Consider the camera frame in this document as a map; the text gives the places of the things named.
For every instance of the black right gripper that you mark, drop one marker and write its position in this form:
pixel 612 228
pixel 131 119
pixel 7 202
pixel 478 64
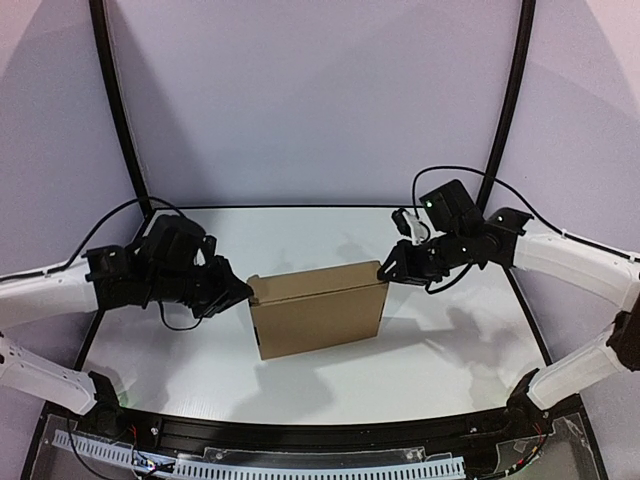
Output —
pixel 407 262

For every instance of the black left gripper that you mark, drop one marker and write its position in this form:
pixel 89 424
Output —
pixel 215 288

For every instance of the brown cardboard paper box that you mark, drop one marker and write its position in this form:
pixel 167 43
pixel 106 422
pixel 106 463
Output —
pixel 312 310

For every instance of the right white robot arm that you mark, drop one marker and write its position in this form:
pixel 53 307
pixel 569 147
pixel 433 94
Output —
pixel 594 280

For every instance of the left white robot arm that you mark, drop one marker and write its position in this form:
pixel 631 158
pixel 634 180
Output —
pixel 97 281

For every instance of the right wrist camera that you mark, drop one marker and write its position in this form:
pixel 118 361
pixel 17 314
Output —
pixel 409 226

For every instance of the white slotted cable duct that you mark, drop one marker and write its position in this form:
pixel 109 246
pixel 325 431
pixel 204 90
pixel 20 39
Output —
pixel 398 464

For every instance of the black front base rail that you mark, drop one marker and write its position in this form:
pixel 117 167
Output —
pixel 493 445

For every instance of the black enclosure frame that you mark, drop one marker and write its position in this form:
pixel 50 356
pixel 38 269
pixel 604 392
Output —
pixel 305 103

